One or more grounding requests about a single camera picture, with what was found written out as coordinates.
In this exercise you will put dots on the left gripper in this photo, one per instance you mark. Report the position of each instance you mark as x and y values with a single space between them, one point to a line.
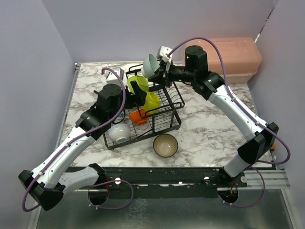
138 98

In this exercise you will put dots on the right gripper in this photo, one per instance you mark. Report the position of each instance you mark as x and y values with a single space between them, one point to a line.
160 76

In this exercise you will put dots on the white square bowl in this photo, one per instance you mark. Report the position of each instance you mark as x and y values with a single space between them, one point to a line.
140 80

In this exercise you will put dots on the yellow-green bowl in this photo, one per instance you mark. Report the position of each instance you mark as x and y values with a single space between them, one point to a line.
152 103

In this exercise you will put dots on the orange bowl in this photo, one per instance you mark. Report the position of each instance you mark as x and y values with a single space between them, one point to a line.
137 117

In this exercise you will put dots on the black wire dish rack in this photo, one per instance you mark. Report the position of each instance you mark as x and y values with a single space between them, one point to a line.
163 121

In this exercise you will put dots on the black rimmed bowl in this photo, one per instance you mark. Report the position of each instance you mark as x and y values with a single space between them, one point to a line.
165 145

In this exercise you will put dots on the pale teal bowl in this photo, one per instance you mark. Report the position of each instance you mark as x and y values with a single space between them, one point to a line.
150 66

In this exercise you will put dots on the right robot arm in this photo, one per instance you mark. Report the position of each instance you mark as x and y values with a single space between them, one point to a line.
211 87

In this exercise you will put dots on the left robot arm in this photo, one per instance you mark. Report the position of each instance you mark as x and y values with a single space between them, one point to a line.
48 183

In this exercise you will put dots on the pink plastic storage box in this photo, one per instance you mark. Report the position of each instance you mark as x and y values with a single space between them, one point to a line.
240 56

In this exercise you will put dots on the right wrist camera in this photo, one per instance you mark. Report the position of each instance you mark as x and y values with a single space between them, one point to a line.
163 54

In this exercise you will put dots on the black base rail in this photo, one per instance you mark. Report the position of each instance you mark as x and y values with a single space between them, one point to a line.
165 182

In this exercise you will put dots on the aluminium frame rail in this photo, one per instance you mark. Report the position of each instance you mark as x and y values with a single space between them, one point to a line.
274 179

